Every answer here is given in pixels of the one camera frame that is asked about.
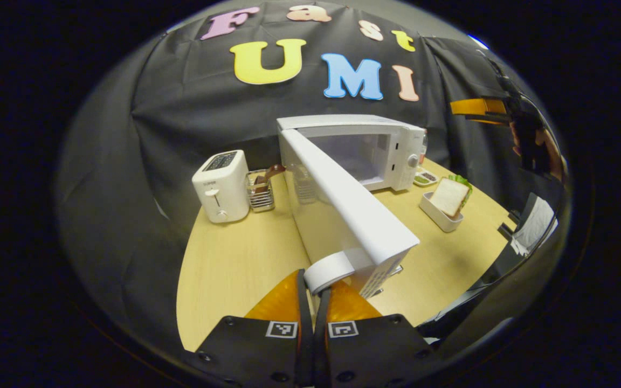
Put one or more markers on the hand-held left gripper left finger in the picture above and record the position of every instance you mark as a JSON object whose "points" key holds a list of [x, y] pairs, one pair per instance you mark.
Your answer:
{"points": [[304, 323]]}

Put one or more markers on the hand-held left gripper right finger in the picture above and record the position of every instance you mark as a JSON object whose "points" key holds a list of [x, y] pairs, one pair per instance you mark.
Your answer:
{"points": [[321, 334]]}

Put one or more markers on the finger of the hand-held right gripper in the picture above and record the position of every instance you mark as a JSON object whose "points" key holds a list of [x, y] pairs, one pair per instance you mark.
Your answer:
{"points": [[477, 106], [488, 119]]}

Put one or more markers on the toast sandwich with lettuce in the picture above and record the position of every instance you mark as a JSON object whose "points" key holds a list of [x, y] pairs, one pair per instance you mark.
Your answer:
{"points": [[448, 196]]}

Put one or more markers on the white microwave oven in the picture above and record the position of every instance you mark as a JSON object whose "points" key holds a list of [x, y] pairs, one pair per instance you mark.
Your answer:
{"points": [[343, 199]]}

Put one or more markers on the black tripod stand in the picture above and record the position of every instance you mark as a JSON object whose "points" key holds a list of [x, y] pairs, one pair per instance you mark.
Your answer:
{"points": [[504, 83]]}

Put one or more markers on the white divided dish of beans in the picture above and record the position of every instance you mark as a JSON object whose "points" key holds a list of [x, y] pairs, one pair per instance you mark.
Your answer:
{"points": [[426, 177]]}

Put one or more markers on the white crumpled cloth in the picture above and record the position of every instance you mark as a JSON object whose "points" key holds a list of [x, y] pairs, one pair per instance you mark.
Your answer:
{"points": [[534, 223]]}

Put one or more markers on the white rectangular tray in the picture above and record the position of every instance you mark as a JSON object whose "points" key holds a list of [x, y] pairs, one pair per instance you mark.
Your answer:
{"points": [[437, 215]]}

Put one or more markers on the dark chair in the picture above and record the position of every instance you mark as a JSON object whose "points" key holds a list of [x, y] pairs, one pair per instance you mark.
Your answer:
{"points": [[483, 280]]}

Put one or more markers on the brown utensil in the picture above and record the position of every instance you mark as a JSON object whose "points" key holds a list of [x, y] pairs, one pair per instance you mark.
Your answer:
{"points": [[270, 173]]}

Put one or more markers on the white toaster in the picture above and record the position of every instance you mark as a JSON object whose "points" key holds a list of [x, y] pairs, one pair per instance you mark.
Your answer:
{"points": [[221, 188]]}

